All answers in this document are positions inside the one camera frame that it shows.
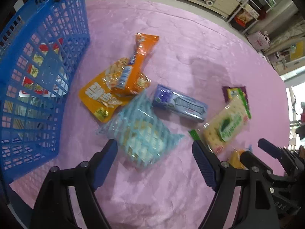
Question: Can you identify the green cracker pack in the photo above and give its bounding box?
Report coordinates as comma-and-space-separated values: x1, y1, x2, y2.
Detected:
189, 89, 252, 155

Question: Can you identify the purple snack packet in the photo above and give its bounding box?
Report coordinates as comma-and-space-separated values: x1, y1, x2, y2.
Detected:
222, 86, 248, 102

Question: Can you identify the blue purple gum box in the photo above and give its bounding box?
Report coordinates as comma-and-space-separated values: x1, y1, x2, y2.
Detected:
152, 84, 208, 122

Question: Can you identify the light blue lattice snack pack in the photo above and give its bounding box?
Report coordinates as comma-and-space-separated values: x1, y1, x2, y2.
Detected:
96, 90, 184, 169

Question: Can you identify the orange cracker snack bag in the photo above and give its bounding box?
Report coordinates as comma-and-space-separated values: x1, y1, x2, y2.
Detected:
79, 57, 151, 123

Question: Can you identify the red snack pouch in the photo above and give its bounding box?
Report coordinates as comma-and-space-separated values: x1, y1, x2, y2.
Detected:
17, 38, 68, 98

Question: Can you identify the orange wafer bar wrapper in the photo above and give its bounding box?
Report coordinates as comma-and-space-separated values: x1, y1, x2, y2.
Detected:
112, 33, 159, 96

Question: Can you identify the blue plastic mesh basket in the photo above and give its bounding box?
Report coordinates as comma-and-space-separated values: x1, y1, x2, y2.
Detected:
1, 0, 90, 184

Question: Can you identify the bear cake blue wrapper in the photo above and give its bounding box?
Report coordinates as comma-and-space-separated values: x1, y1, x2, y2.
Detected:
228, 144, 252, 170

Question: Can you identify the pink quilted table cloth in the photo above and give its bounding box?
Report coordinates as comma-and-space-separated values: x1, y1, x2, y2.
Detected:
11, 0, 288, 228

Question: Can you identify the pink shopping bag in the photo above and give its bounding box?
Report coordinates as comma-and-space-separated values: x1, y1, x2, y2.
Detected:
247, 31, 270, 51

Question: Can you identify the white metal shelf rack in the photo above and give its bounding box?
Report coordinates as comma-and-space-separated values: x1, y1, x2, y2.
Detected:
227, 0, 277, 34

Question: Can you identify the white paper roll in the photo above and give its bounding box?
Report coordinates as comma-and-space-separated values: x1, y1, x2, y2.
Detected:
206, 0, 214, 6

